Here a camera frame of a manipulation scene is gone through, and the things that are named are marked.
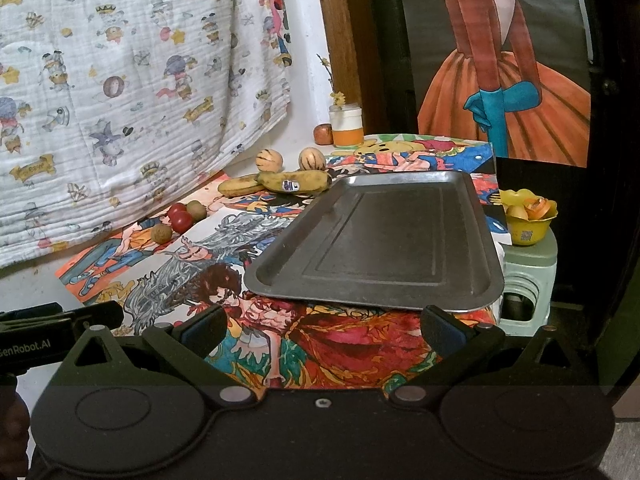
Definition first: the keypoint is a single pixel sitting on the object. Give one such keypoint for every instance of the yellow spotted banana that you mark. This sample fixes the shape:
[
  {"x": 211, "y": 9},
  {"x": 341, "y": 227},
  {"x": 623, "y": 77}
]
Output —
[{"x": 240, "y": 186}]

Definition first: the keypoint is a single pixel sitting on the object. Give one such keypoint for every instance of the small red apple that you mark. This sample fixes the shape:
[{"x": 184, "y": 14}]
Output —
[{"x": 323, "y": 134}]

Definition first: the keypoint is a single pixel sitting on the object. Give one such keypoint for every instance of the person's left hand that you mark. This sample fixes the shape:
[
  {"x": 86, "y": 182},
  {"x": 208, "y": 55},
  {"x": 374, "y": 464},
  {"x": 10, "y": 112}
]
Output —
[{"x": 15, "y": 422}]

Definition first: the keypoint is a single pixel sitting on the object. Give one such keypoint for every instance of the white cartoon print blanket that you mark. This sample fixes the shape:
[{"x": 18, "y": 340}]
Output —
[{"x": 111, "y": 109}]

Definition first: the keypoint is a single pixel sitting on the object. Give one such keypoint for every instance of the red cherry tomato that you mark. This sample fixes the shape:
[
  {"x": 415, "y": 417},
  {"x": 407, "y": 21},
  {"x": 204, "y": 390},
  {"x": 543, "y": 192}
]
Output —
[
  {"x": 174, "y": 208},
  {"x": 181, "y": 221}
]

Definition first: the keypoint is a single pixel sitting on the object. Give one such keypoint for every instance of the green grape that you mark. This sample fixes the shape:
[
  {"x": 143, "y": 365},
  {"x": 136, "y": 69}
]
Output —
[{"x": 197, "y": 210}]

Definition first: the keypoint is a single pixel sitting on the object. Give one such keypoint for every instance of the white orange jar with flowers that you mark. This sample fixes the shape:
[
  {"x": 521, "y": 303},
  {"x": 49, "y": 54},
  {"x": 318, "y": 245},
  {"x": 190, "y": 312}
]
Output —
[{"x": 345, "y": 118}]

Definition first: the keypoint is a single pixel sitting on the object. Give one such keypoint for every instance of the pale green plastic stool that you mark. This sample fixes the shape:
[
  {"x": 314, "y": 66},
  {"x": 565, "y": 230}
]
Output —
[{"x": 529, "y": 278}]

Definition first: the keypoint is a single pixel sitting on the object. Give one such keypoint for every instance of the brown wooden door frame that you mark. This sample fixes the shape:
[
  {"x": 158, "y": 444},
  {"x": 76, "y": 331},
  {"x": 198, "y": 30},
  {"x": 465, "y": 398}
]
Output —
[{"x": 353, "y": 54}]

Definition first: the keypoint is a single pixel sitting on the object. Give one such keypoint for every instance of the striped tan round fruit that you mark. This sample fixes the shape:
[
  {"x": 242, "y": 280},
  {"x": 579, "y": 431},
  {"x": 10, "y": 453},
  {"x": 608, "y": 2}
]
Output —
[
  {"x": 268, "y": 160},
  {"x": 311, "y": 159}
]

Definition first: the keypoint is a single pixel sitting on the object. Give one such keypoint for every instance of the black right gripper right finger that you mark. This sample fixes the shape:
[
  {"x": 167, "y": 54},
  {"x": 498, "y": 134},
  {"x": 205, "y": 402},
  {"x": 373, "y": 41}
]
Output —
[{"x": 466, "y": 352}]

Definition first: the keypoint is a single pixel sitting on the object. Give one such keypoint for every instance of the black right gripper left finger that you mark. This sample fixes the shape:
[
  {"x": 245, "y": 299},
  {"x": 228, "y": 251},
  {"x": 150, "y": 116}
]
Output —
[{"x": 184, "y": 348}]

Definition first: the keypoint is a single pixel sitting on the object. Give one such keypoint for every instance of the grey metal tray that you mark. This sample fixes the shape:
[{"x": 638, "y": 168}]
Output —
[{"x": 400, "y": 240}]

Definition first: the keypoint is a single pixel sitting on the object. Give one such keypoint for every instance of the brown longan fruit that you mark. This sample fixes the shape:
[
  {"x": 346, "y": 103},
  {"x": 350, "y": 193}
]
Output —
[{"x": 161, "y": 234}]

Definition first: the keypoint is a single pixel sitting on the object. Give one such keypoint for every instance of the painting of orange dress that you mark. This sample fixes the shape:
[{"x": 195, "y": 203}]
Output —
[{"x": 514, "y": 73}]

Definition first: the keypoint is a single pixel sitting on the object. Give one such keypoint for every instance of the yellow bowl with peels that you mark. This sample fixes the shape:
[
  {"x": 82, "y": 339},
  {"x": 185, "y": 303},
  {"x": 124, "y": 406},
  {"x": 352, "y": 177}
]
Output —
[{"x": 528, "y": 215}]

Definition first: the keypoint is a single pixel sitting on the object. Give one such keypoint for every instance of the yellow banana with sticker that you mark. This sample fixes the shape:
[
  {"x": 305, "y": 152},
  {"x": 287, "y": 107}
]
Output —
[{"x": 296, "y": 182}]

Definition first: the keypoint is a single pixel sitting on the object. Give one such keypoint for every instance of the colourful cartoon poster mat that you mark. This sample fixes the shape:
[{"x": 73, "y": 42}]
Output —
[{"x": 277, "y": 342}]

